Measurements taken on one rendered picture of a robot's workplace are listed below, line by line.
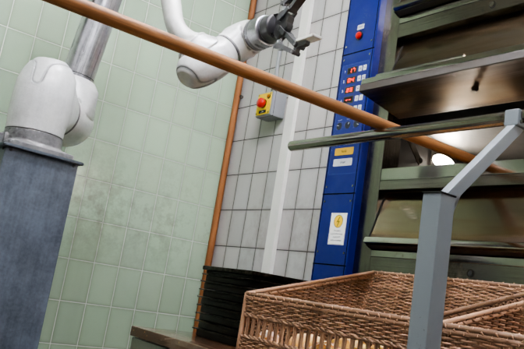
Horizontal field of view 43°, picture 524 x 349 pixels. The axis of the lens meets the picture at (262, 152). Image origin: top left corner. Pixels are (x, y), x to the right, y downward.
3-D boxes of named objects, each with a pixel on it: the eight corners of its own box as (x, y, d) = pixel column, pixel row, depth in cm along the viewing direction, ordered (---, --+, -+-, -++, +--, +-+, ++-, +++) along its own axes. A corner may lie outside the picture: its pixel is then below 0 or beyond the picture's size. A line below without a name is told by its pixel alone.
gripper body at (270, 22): (281, 21, 184) (303, 12, 176) (277, 49, 182) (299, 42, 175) (260, 11, 179) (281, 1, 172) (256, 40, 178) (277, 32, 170)
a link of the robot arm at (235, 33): (277, 44, 190) (247, 65, 183) (246, 54, 202) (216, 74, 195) (260, 9, 187) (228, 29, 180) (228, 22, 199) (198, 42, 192)
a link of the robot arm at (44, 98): (-6, 122, 173) (13, 44, 177) (18, 138, 190) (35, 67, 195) (54, 132, 172) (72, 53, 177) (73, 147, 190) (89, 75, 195)
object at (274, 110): (267, 122, 267) (271, 98, 269) (283, 119, 259) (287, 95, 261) (253, 117, 263) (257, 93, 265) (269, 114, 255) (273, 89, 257)
